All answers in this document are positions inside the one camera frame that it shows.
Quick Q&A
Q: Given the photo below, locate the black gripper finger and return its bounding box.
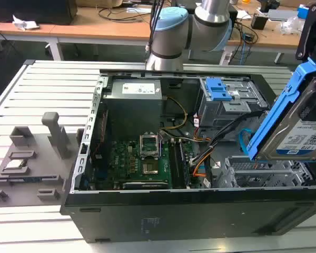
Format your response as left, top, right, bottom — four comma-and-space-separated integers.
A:
299, 76, 316, 122
295, 2, 316, 62

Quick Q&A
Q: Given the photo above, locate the hard disk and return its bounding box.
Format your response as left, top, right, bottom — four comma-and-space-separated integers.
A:
246, 57, 316, 163

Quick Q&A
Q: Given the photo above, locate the grey disk bay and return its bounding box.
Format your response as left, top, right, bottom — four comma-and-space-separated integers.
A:
217, 155, 316, 189

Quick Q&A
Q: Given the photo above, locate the clear plastic bag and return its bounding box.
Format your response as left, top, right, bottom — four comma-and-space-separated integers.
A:
279, 15, 305, 35

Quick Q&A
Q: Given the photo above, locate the small black box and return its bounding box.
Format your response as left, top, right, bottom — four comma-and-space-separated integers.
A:
250, 13, 269, 30

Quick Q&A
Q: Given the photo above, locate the grey drive cage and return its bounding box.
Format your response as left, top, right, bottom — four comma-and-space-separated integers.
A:
196, 76, 270, 129

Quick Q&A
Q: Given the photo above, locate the blue drive cage latch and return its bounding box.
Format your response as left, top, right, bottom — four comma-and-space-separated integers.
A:
204, 77, 233, 102

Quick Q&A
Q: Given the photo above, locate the CPU socket cover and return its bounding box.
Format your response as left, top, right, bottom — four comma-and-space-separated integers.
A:
139, 133, 161, 160

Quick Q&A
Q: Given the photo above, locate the CPU socket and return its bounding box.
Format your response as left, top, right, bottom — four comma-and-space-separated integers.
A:
141, 162, 159, 176

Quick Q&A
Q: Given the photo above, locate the black open PC case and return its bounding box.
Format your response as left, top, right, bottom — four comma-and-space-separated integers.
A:
60, 69, 316, 244

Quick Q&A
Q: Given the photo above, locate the grey power supply unit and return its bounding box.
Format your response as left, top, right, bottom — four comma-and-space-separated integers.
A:
102, 78, 164, 127

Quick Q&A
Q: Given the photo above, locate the black graphics card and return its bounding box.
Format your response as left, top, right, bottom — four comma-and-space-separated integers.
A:
122, 180, 172, 190

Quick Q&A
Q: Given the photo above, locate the green motherboard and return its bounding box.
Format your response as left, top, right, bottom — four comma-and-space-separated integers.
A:
91, 137, 202, 190

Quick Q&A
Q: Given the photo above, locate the wooden desk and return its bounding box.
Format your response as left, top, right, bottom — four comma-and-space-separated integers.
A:
0, 0, 306, 65

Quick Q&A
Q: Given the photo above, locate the black box on desk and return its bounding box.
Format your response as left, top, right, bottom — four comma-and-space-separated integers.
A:
0, 0, 78, 26

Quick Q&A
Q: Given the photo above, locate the crumpled white paper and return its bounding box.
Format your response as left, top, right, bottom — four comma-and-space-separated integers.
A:
12, 14, 41, 31

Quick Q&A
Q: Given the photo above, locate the grey parts rack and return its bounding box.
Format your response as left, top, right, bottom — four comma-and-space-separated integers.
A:
0, 112, 85, 209

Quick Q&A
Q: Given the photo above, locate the RAM stick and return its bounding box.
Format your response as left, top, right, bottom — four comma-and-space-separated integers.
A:
0, 176, 56, 184

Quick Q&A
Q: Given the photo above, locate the CPU on rack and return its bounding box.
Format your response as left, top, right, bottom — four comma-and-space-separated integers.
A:
4, 159, 26, 170

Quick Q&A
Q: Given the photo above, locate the blue disk wire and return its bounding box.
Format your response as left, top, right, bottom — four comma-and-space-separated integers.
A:
238, 128, 255, 157

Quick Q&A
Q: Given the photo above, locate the black disk wire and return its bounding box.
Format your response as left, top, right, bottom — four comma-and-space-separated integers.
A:
191, 110, 266, 166

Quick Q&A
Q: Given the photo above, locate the yellow wire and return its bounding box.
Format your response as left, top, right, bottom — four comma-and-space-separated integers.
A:
160, 96, 189, 130

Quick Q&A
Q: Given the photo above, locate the orange wire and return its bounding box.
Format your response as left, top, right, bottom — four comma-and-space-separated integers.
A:
192, 157, 214, 178

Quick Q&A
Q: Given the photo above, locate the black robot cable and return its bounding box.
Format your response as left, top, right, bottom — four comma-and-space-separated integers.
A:
145, 0, 165, 63

